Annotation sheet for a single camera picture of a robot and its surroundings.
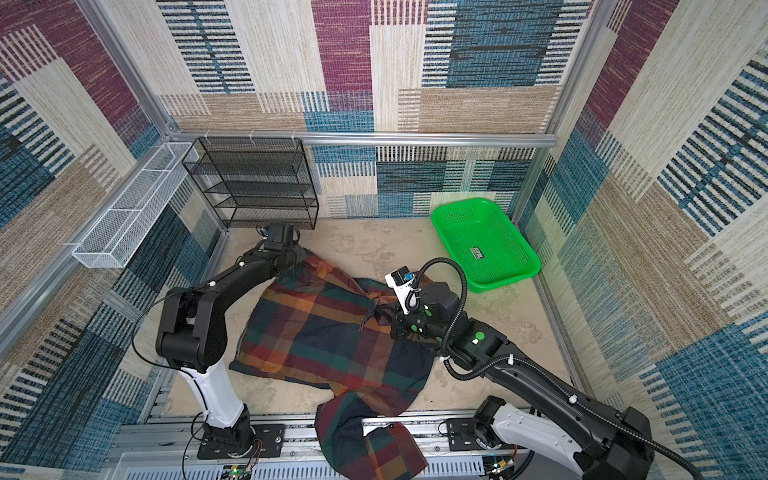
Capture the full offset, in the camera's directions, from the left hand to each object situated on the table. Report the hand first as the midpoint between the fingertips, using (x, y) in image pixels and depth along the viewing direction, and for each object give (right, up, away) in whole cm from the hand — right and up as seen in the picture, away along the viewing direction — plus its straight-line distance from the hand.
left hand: (300, 249), depth 98 cm
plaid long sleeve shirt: (+3, -22, -4) cm, 23 cm away
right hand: (+26, -15, -27) cm, 41 cm away
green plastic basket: (+64, +1, +13) cm, 65 cm away
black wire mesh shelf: (-20, +24, +12) cm, 33 cm away
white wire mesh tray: (-36, +2, -27) cm, 45 cm away
